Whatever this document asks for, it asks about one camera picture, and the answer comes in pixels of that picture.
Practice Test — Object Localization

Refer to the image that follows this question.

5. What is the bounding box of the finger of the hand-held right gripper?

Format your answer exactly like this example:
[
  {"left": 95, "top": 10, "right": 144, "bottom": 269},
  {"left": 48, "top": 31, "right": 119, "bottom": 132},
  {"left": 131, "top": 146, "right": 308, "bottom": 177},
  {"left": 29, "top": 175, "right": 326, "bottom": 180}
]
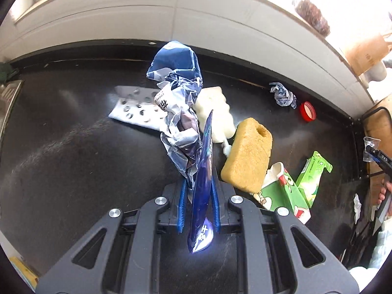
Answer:
[{"left": 366, "top": 145, "right": 392, "bottom": 175}]

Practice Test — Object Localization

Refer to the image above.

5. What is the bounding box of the silver pill blister pack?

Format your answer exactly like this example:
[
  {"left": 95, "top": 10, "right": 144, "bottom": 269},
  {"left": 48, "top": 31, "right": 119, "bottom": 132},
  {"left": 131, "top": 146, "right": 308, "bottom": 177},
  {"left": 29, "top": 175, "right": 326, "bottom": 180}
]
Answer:
[{"left": 108, "top": 86, "right": 168, "bottom": 131}]

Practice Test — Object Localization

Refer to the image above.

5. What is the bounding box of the white squeezed plastic bottle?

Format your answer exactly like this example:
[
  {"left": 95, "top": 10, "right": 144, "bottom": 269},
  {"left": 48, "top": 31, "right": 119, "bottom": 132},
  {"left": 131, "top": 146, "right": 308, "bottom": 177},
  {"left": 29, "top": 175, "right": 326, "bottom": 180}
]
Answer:
[{"left": 192, "top": 86, "right": 236, "bottom": 157}]

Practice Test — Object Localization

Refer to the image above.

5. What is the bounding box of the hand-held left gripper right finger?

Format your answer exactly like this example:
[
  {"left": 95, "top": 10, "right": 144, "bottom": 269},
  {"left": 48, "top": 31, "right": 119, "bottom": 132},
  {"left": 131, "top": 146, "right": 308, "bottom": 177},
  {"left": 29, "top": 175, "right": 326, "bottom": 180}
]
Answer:
[{"left": 211, "top": 167, "right": 360, "bottom": 294}]

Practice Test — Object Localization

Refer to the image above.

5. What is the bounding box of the light quilted cloth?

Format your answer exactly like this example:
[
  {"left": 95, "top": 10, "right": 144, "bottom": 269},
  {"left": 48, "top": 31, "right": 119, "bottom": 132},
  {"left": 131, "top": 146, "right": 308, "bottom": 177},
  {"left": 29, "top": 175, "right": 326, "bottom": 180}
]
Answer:
[{"left": 349, "top": 230, "right": 389, "bottom": 285}]

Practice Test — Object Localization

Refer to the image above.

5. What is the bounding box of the plain light green carton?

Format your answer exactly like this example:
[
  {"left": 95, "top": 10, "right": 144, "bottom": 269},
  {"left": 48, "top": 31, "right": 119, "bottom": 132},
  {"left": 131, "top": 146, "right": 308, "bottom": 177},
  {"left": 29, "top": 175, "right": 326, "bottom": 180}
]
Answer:
[{"left": 295, "top": 151, "right": 333, "bottom": 209}]

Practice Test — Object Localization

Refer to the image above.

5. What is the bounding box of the wooden cutting board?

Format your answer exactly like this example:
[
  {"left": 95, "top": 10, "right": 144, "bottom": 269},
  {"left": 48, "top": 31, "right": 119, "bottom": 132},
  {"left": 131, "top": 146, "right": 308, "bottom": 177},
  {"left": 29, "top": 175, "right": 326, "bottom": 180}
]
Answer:
[{"left": 363, "top": 98, "right": 392, "bottom": 209}]

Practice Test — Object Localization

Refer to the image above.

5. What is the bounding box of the white ceramic cup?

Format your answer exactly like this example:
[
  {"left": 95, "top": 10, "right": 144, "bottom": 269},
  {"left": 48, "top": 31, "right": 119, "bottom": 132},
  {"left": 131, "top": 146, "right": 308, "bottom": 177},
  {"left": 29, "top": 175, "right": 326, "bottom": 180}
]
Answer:
[{"left": 366, "top": 61, "right": 388, "bottom": 82}]

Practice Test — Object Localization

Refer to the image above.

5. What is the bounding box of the crumpled white tissue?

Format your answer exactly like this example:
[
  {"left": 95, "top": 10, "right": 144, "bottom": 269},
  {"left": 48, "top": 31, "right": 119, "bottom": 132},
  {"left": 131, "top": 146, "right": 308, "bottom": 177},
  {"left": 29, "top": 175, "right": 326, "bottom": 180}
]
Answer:
[{"left": 353, "top": 194, "right": 363, "bottom": 224}]

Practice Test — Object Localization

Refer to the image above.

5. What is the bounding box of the red bottle cap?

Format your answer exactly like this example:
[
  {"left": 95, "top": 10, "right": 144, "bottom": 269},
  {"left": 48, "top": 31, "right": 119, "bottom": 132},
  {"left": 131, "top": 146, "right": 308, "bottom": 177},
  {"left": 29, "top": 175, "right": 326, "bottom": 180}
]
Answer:
[{"left": 299, "top": 101, "right": 316, "bottom": 122}]

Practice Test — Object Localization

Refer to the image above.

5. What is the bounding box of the cartoon print green carton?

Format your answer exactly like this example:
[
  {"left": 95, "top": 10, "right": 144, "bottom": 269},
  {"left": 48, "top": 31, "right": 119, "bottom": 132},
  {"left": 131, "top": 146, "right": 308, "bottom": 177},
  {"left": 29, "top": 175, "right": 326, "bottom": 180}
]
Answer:
[{"left": 253, "top": 162, "right": 311, "bottom": 225}]

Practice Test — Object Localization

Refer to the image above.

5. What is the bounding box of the blue foil snack wrapper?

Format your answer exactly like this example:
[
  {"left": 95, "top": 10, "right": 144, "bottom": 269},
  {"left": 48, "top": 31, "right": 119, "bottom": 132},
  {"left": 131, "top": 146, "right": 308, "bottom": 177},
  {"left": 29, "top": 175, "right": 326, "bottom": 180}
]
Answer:
[{"left": 187, "top": 109, "right": 215, "bottom": 254}]

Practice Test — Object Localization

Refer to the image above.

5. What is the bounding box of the crumpled grey wrapper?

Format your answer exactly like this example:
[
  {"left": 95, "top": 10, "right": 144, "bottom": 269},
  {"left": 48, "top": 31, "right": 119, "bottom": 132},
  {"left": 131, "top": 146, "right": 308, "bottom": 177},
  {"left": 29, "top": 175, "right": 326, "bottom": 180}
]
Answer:
[{"left": 269, "top": 82, "right": 297, "bottom": 109}]

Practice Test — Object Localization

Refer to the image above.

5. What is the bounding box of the crumpled blue white plastic bag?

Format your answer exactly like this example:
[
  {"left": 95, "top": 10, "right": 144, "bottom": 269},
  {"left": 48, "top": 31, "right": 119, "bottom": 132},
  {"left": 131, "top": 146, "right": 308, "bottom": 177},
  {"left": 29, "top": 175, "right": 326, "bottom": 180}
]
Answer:
[{"left": 146, "top": 40, "right": 204, "bottom": 187}]

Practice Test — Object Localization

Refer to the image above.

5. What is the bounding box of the yellow sponge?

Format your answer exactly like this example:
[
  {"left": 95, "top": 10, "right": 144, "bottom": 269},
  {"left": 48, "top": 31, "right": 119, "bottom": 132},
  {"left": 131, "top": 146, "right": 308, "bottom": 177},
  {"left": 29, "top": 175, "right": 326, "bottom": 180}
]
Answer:
[{"left": 220, "top": 117, "right": 273, "bottom": 194}]

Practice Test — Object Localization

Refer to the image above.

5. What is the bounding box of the person's right hand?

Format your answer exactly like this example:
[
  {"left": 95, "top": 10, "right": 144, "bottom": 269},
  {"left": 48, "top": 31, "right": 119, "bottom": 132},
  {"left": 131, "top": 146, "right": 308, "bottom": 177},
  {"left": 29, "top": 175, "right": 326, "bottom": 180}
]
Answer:
[{"left": 377, "top": 180, "right": 392, "bottom": 205}]

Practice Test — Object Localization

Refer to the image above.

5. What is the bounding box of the open brown cardboard box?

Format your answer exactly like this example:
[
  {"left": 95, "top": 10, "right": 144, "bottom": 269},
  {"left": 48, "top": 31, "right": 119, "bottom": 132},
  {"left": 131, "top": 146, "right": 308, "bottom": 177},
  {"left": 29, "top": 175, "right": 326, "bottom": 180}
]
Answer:
[{"left": 344, "top": 32, "right": 392, "bottom": 77}]

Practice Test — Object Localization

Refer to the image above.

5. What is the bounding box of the clear plastic cup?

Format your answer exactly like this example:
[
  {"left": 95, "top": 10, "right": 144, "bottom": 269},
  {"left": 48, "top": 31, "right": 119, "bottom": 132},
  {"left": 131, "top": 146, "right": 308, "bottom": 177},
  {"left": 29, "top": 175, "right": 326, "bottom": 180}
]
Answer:
[{"left": 363, "top": 136, "right": 381, "bottom": 163}]

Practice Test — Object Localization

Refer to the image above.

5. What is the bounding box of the stainless steel sink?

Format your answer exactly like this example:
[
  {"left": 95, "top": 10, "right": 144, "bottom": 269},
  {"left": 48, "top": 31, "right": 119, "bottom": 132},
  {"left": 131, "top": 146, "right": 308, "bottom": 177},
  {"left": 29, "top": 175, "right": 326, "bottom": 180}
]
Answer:
[{"left": 0, "top": 80, "right": 25, "bottom": 138}]

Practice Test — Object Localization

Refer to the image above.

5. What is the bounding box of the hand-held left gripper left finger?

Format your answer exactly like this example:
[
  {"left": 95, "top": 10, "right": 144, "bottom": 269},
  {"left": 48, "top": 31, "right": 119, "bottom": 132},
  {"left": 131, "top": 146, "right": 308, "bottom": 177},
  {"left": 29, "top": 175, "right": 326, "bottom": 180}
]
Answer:
[{"left": 36, "top": 178, "right": 192, "bottom": 294}]

